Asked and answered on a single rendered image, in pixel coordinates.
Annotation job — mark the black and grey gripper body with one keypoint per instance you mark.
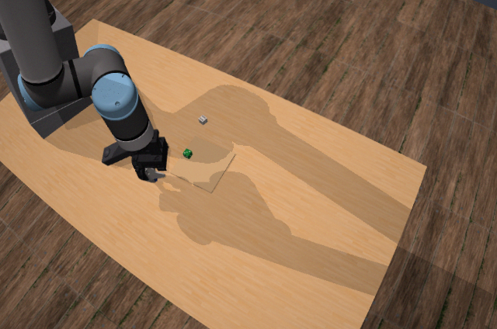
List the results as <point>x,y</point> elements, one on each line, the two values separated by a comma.
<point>151,156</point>

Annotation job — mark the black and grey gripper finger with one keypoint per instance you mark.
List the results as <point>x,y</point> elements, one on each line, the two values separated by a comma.
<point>148,174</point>

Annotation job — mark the green die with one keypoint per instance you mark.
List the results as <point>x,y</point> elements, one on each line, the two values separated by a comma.
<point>187,153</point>

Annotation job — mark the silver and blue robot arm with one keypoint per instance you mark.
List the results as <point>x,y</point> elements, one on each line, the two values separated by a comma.
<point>46,82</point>

